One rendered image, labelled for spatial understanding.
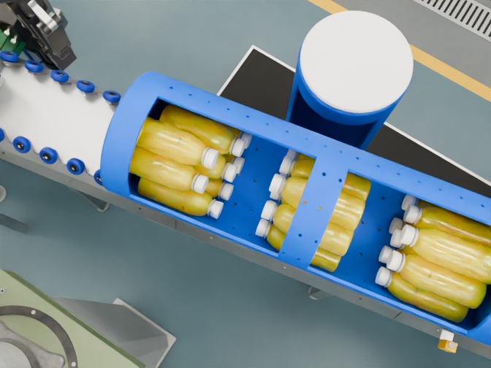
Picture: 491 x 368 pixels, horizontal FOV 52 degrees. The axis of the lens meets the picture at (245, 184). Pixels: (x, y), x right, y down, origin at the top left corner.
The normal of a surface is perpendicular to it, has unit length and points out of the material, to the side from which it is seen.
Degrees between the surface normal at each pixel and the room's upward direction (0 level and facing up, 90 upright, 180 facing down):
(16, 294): 1
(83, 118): 0
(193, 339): 0
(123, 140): 24
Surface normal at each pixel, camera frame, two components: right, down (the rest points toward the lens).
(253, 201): 0.04, -0.36
